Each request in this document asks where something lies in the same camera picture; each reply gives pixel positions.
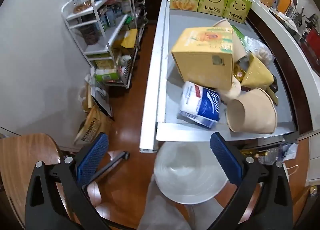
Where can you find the dark snack packet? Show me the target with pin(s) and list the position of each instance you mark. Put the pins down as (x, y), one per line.
(273, 87)

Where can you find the wooden chair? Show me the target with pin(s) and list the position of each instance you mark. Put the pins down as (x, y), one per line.
(22, 155)

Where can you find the tall brown paper cup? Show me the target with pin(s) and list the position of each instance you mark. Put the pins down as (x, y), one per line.
(238, 47)

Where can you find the white plastic bag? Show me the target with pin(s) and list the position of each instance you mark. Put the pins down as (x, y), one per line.
(96, 92)

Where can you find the crumpled plastic bags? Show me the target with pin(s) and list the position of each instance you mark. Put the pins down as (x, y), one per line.
(277, 152)

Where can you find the brown paper bag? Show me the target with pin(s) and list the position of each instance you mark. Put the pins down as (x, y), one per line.
(93, 126)

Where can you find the green snack bag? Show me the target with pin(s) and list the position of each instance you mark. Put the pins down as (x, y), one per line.
(238, 35)

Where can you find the green white carton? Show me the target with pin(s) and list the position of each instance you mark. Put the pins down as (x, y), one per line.
(107, 75)

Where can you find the metal utensil holder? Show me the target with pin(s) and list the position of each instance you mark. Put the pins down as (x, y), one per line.
(295, 19)

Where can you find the white blue tissue pack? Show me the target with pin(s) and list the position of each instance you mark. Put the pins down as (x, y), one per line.
(200, 105)

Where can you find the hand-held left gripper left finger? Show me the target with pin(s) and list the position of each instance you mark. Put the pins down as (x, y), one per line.
(91, 156)

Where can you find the white metal rack cart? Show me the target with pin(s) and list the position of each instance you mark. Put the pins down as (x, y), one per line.
(100, 45)

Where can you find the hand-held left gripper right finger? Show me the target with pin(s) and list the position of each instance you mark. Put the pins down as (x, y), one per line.
(226, 157)

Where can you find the gold snack wrapper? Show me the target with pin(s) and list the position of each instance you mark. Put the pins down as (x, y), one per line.
(238, 74)

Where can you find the person's grey trouser legs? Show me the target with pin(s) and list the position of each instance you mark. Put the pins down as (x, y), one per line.
(160, 210)

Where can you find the yellow cardboard box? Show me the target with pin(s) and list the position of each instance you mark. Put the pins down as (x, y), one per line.
(202, 60)

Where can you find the wide brown paper bowl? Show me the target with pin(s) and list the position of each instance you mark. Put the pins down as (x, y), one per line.
(255, 111)

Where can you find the orange container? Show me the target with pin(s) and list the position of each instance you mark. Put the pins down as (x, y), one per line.
(283, 3)

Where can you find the chair base with caster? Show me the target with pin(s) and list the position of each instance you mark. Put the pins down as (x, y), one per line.
(116, 161)

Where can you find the clear plastic bag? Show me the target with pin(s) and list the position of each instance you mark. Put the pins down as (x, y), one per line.
(260, 50)

